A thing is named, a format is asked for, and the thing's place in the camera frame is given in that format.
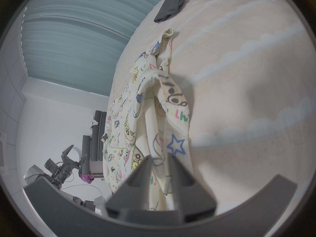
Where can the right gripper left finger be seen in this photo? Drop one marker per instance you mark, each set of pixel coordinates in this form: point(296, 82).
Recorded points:
point(133, 191)

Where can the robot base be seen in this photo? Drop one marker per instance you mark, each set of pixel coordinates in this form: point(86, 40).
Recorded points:
point(98, 204)

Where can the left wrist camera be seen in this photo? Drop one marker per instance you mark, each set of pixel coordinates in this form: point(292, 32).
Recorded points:
point(51, 165)

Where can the purple plastic bag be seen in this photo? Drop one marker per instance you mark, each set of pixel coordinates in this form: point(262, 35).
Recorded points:
point(87, 178)

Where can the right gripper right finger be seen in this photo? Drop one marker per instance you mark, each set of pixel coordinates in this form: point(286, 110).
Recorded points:
point(190, 194)

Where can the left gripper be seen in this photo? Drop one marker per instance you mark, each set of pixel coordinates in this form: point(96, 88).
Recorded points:
point(69, 169)

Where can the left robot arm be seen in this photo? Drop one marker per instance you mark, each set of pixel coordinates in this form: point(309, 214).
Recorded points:
point(34, 173)

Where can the white printed pyjama top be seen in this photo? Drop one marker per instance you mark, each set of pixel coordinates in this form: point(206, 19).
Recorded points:
point(148, 95)

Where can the black garment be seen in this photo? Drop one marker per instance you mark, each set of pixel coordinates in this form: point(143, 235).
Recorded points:
point(170, 6)

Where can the bed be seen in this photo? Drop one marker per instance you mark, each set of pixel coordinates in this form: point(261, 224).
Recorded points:
point(246, 83)

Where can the blue-green curtain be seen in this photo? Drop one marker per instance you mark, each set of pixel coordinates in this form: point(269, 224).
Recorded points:
point(98, 6)
point(74, 58)

